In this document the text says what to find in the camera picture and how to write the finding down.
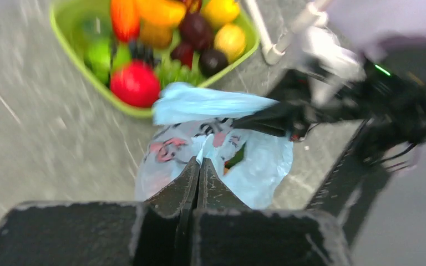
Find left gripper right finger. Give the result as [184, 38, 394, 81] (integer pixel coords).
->
[197, 158, 250, 209]

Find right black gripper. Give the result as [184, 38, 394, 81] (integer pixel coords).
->
[232, 67, 346, 141]

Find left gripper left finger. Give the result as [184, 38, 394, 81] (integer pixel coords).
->
[146, 156, 200, 221]

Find blue plastic bag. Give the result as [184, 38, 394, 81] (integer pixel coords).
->
[135, 82, 293, 209]

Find green fake avocado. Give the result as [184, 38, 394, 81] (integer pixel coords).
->
[224, 145, 246, 173]

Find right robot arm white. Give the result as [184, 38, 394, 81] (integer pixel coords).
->
[232, 34, 426, 165]

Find dark purple fake plum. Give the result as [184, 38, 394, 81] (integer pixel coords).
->
[198, 49, 229, 78]

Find yellow fake fruit front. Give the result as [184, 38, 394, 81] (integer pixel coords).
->
[214, 23, 246, 63]

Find green fake grapes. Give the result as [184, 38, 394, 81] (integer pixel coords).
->
[155, 59, 205, 89]

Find yellow fake lemon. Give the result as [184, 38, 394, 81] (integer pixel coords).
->
[201, 0, 240, 29]

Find dark maroon fake fruit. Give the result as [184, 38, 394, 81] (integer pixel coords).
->
[178, 13, 215, 51]

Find red fake apple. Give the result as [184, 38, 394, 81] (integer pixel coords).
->
[110, 60, 161, 108]

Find brown fake kiwi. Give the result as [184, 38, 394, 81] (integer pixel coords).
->
[139, 22, 173, 49]

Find orange fake mango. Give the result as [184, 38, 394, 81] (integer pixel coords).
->
[135, 0, 186, 28]

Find black fake grapes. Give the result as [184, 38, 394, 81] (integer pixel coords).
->
[128, 39, 158, 68]

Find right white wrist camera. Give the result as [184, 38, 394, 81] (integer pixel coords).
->
[295, 26, 366, 107]

